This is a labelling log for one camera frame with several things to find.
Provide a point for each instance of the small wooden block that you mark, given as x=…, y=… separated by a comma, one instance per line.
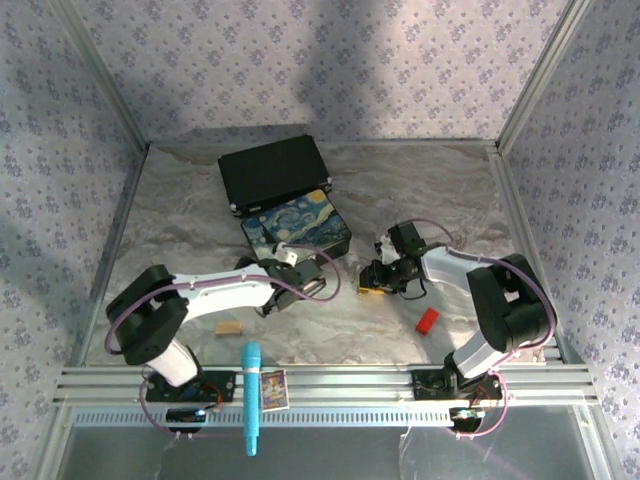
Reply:
x=229, y=328

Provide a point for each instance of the black hard case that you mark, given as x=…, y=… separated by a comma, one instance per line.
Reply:
x=272, y=172

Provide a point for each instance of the colourful picture card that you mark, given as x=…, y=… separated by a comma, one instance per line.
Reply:
x=276, y=390

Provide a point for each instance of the aluminium frame post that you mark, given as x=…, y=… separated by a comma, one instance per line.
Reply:
x=542, y=75

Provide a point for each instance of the red plastic block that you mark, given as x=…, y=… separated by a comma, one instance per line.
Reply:
x=428, y=321

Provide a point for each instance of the starry night painting box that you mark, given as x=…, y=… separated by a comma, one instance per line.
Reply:
x=300, y=225

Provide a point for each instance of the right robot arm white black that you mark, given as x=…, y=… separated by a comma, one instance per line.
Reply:
x=510, y=305

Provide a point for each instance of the cyan marker pen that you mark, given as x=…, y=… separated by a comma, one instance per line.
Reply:
x=250, y=395

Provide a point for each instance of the aluminium mounting rail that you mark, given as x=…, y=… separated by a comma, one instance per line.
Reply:
x=350, y=385

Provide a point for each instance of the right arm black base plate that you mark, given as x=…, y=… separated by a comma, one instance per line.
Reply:
x=425, y=385

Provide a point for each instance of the aluminium frame side rail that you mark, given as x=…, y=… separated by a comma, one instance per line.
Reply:
x=115, y=235
x=520, y=225

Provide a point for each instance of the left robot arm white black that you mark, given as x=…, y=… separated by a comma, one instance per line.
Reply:
x=150, y=320

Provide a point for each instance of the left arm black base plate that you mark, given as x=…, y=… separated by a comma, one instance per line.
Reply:
x=225, y=385

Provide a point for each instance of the aluminium frame crossbar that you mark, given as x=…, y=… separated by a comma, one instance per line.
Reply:
x=400, y=144

